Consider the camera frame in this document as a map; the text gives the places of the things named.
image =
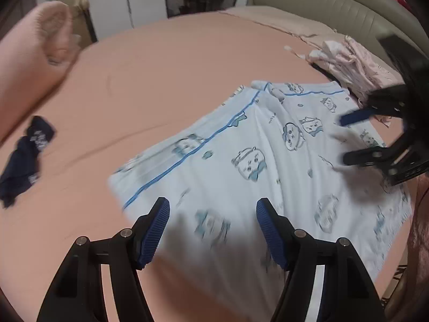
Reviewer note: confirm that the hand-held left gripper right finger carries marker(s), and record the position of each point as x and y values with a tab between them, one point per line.
269	231

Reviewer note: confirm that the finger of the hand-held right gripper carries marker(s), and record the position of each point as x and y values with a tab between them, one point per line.
365	157
355	117

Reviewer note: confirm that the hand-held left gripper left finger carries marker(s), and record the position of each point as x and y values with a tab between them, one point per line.
155	231

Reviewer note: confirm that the light blue printed pajama garment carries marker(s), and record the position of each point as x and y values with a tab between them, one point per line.
254	161

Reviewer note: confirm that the pile of pink clothes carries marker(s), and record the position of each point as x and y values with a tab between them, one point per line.
355	62

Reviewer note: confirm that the beige padded headboard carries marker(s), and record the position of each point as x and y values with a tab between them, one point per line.
338	3

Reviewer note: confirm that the navy blue garment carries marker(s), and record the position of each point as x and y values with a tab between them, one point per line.
26	161

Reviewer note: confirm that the bed with pink sheet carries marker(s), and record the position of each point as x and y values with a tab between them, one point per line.
140	84

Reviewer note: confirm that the pink pillow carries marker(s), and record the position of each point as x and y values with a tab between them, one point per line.
30	63

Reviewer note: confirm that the beige stuffed toy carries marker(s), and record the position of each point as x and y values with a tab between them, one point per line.
77	10

